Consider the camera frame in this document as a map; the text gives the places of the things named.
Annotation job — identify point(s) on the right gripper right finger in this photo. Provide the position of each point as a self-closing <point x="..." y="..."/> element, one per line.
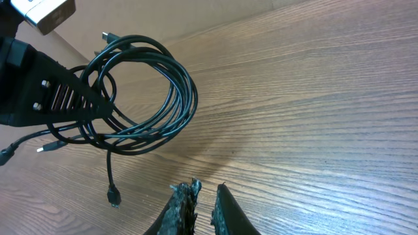
<point x="228" y="217"/>

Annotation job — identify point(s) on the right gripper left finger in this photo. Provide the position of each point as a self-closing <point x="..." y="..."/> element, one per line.
<point x="178" y="216"/>

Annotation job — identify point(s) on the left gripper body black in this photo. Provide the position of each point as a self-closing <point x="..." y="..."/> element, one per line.
<point x="16" y="58"/>

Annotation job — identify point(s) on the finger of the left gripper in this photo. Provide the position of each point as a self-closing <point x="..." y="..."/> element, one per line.
<point x="53" y="94"/>

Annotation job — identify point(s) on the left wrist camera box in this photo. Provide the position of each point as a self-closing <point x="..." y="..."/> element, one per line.
<point x="44" y="15"/>

